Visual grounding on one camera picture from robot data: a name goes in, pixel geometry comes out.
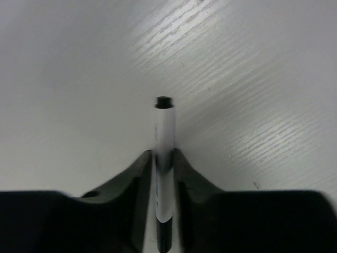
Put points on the black cap whiteboard marker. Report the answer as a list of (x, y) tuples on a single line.
[(163, 155)]

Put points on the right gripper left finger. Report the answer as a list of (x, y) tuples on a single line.
[(109, 218)]

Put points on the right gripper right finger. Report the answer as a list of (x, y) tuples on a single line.
[(215, 220)]

